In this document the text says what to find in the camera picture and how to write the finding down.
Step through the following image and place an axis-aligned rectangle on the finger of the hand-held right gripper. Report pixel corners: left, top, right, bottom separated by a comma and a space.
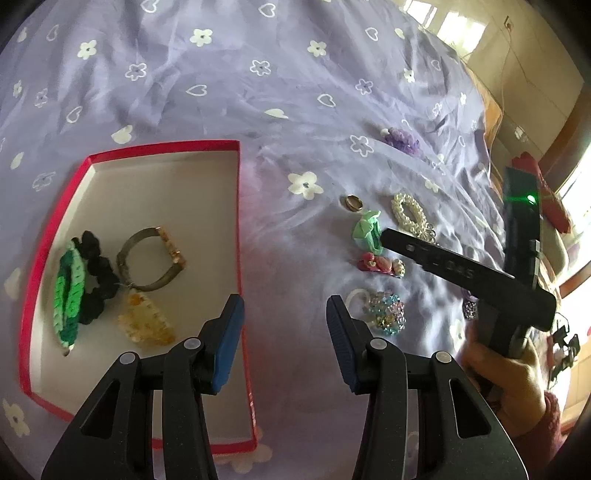
381, 227, 444, 278

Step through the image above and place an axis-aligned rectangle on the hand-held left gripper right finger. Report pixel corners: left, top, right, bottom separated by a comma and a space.
326, 296, 529, 480

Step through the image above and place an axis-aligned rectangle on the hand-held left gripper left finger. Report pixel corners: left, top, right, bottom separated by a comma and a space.
41, 294, 245, 480

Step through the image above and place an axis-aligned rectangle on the pink floral hair clip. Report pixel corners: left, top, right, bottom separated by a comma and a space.
358, 254, 406, 278

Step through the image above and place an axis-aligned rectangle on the green bow hair clip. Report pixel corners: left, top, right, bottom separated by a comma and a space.
353, 210, 384, 254

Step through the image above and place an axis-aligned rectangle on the colourful beaded bracelet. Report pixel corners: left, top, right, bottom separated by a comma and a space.
346, 288, 406, 337

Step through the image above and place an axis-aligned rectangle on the red shallow box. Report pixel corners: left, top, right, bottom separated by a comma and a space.
19, 140, 259, 455

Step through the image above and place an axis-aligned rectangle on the person's right forearm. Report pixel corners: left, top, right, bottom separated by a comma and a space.
510, 390, 564, 457

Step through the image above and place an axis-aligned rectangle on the person's right hand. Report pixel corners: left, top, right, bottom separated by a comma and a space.
463, 339, 549, 438

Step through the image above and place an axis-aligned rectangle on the yellow claw hair clip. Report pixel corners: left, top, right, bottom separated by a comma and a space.
117, 290, 176, 346

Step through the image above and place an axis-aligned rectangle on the purple scrunchie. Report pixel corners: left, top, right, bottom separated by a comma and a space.
381, 128, 421, 153

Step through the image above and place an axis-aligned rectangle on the bronze bangle watch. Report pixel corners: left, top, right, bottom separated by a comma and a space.
116, 226, 187, 291

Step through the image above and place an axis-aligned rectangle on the black scrunchie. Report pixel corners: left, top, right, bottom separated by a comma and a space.
74, 231, 122, 326

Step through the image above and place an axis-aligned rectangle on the bright window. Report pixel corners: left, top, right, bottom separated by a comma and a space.
406, 0, 486, 57

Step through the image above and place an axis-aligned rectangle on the purple floral bedsheet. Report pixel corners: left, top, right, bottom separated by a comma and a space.
0, 0, 568, 480

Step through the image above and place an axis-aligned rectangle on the pearl bead bracelet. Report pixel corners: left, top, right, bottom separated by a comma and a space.
392, 193, 437, 244

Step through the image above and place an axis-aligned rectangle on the green braided bracelet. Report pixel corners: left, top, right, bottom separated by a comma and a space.
54, 240, 87, 356

